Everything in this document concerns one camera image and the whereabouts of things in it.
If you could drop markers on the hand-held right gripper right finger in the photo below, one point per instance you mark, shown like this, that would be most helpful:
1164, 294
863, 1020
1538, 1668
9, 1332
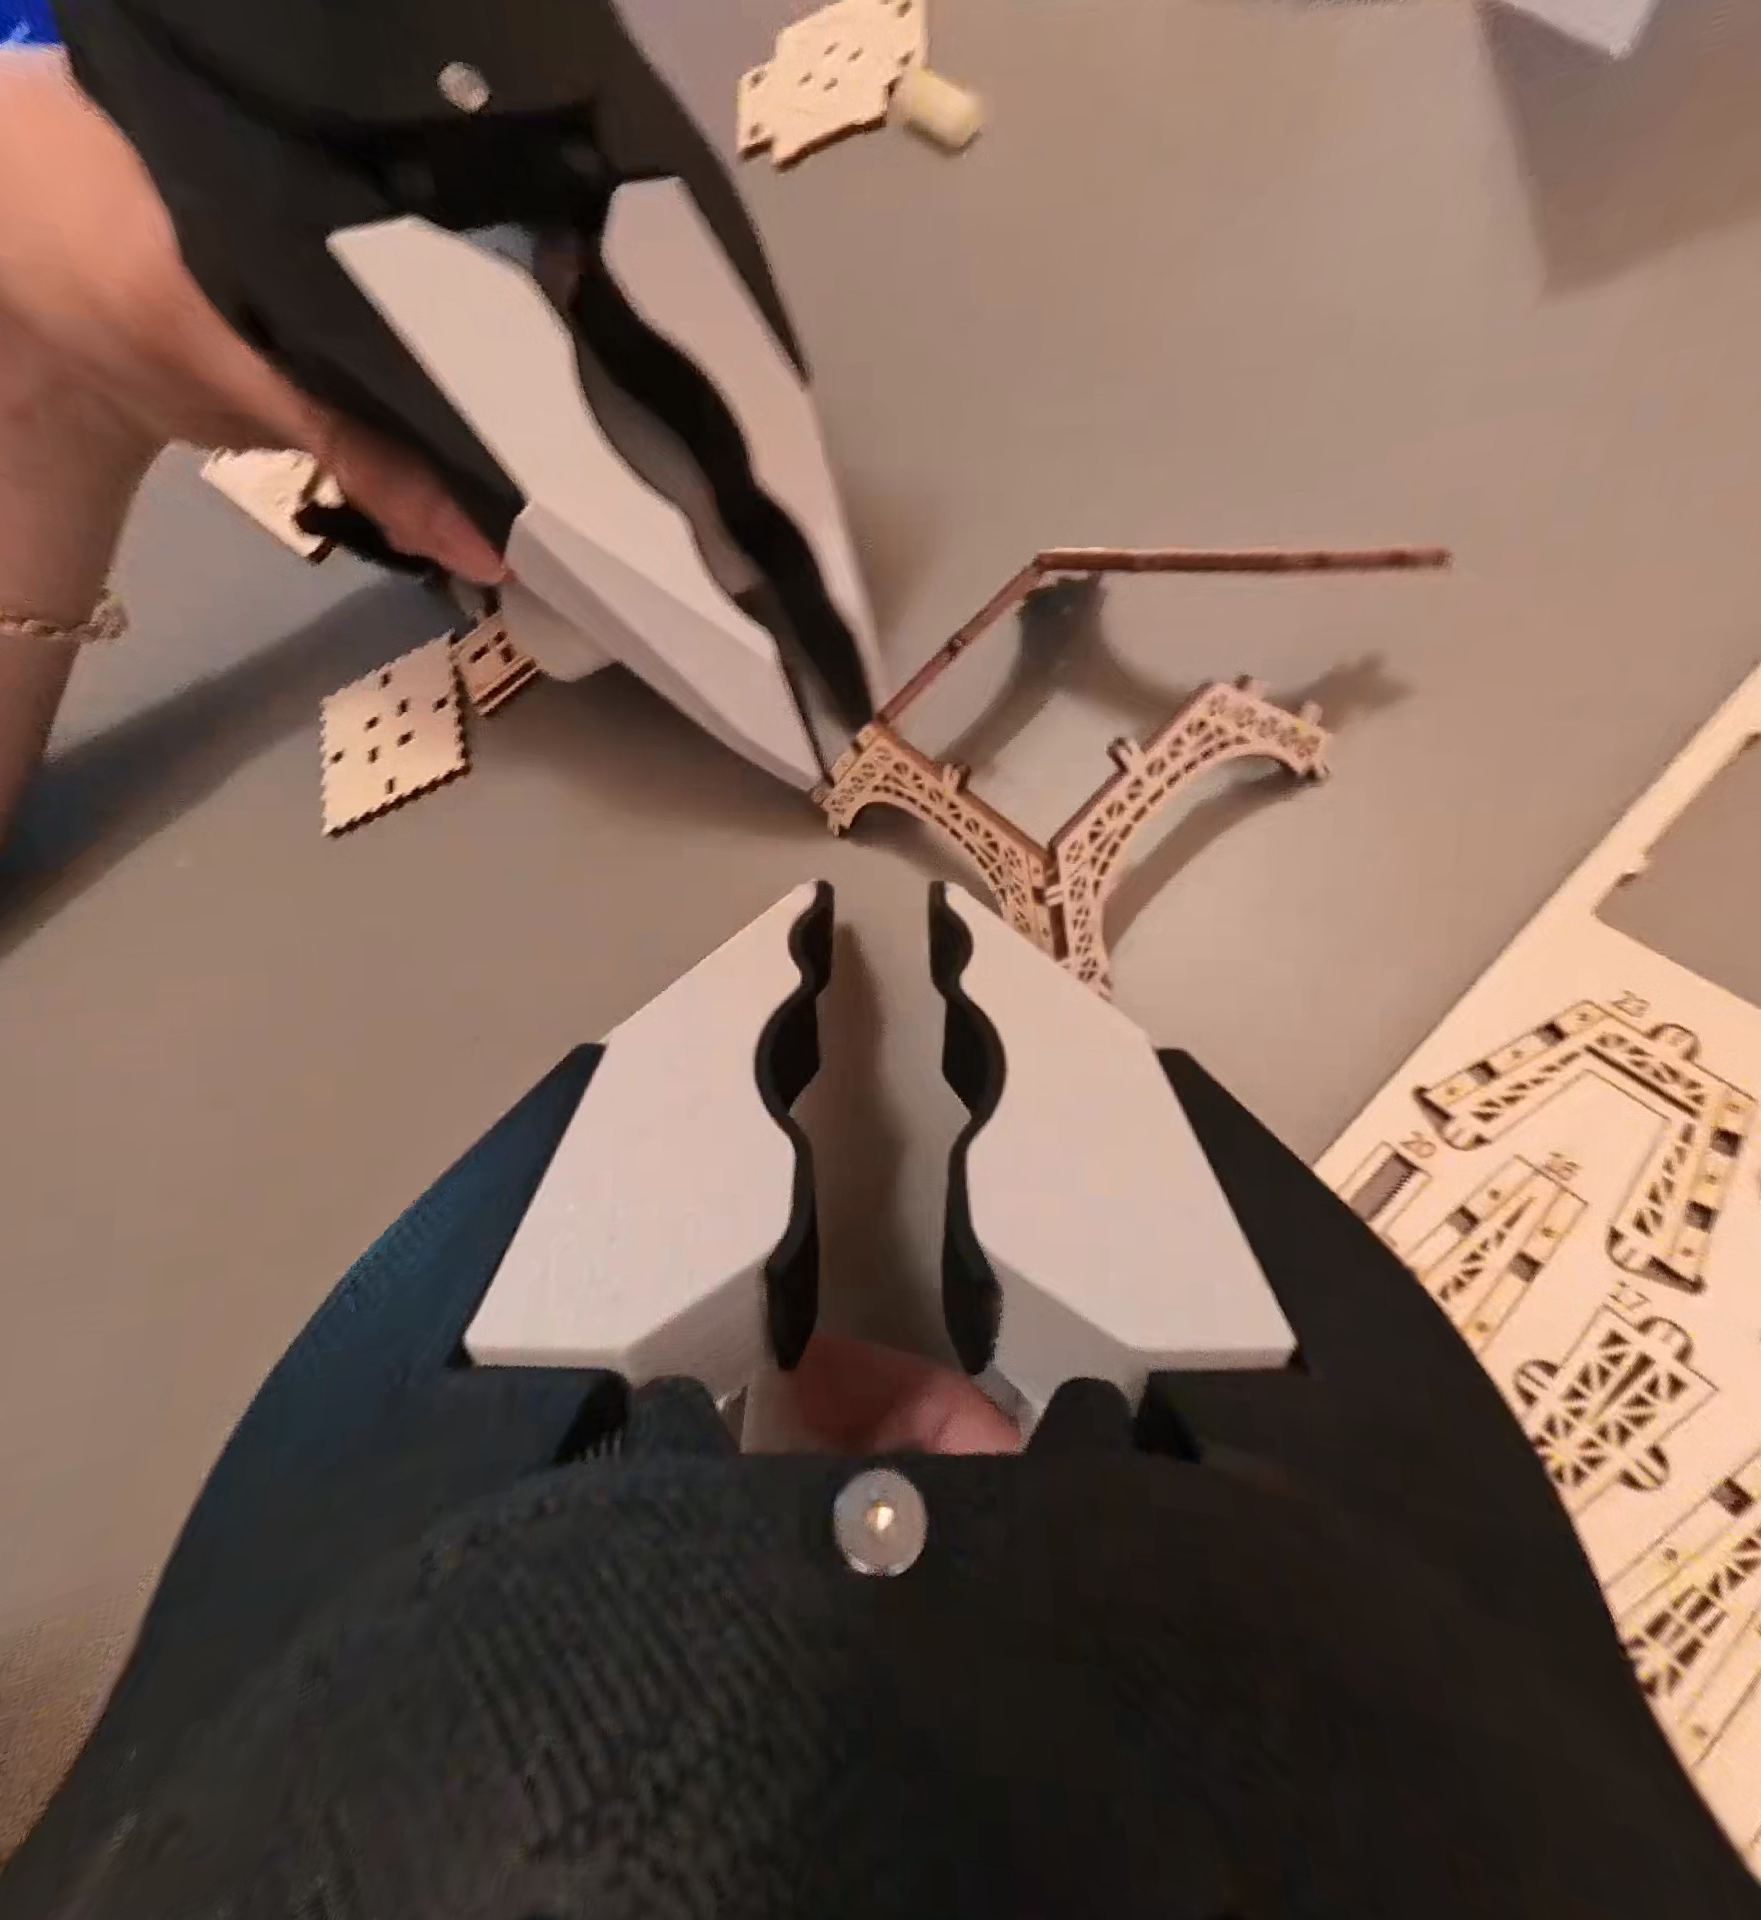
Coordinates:
1120, 1200

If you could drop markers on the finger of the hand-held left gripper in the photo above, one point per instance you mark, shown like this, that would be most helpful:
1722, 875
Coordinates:
491, 359
775, 421

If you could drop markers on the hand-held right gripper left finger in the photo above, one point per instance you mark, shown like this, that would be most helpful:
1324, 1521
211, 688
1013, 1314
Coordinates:
626, 1200

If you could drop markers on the wooden arch frame assembly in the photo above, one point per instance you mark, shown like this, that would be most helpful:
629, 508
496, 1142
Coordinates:
1084, 887

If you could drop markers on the grey desk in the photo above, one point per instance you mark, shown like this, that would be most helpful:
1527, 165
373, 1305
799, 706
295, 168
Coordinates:
1268, 377

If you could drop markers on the person's left hand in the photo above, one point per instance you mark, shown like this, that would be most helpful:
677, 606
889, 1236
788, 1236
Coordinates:
40, 302

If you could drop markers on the person's right hand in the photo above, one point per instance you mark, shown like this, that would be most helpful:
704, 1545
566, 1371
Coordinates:
879, 1410

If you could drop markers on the cross-shaped wooden plate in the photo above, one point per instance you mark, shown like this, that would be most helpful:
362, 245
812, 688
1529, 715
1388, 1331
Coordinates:
775, 106

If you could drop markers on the small pale wax stick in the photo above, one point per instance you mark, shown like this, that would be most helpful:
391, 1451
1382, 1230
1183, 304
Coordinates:
943, 108

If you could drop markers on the serrated square wooden plate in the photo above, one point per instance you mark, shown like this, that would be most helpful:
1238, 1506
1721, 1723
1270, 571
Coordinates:
430, 795

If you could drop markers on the wooden sheet with long parts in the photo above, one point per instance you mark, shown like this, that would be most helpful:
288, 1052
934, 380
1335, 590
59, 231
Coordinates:
1570, 975

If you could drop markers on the wooden four-square connector frame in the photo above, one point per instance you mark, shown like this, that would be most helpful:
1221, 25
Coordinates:
513, 682

